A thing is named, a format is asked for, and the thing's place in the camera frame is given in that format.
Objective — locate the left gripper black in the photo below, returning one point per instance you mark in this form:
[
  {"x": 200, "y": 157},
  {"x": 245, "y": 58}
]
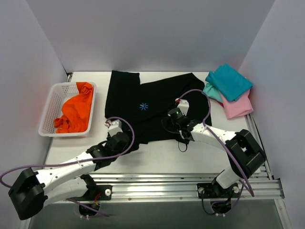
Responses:
[{"x": 127, "y": 134}]

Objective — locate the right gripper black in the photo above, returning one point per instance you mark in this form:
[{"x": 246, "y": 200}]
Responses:
[{"x": 172, "y": 113}]

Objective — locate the black t shirt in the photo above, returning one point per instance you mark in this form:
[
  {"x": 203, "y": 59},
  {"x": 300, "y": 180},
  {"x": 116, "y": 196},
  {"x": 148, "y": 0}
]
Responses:
[{"x": 145, "y": 105}]

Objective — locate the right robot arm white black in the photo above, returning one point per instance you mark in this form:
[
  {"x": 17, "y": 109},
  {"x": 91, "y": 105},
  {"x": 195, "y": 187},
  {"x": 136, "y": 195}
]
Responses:
[{"x": 244, "y": 153}]

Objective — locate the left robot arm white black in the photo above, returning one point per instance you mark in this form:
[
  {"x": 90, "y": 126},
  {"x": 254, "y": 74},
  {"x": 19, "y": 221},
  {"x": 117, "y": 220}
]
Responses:
[{"x": 35, "y": 189}]

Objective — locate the mint green folded t shirt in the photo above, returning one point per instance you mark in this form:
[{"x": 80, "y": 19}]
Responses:
[{"x": 212, "y": 92}]

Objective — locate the orange t shirt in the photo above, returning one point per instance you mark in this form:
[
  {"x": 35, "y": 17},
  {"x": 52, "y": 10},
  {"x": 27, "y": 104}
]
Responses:
[{"x": 76, "y": 111}]

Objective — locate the pink folded t shirt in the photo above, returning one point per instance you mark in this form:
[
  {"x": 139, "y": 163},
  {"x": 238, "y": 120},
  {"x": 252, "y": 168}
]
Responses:
[{"x": 238, "y": 108}]

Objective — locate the teal folded t shirt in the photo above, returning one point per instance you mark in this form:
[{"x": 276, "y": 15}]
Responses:
[{"x": 229, "y": 82}]

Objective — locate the white plastic basket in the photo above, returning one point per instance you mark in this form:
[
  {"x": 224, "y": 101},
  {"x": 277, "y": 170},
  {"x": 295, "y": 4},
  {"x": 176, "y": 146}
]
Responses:
[{"x": 58, "y": 95}]

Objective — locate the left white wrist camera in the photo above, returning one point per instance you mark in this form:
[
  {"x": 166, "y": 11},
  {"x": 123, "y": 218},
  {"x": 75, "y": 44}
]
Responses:
[{"x": 114, "y": 127}]

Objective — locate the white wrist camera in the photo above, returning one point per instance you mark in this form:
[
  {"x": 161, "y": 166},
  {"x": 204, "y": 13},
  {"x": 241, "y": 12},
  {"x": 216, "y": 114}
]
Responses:
[
  {"x": 183, "y": 105},
  {"x": 114, "y": 127}
]

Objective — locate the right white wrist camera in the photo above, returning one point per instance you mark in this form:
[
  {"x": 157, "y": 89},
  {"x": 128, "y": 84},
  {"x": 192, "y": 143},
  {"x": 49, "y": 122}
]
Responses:
[{"x": 183, "y": 105}]

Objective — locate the aluminium rail frame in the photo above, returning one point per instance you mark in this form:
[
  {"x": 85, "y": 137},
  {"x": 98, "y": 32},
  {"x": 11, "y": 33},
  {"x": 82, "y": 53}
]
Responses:
[{"x": 156, "y": 188}]

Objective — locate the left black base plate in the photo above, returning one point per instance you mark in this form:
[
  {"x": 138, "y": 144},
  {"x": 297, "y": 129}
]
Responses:
[{"x": 97, "y": 193}]

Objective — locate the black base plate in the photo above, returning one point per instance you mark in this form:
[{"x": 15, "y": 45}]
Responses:
[
  {"x": 97, "y": 193},
  {"x": 214, "y": 190}
]

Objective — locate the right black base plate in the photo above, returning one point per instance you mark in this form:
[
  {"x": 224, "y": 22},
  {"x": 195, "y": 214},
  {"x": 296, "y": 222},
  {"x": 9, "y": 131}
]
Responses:
[{"x": 214, "y": 190}]

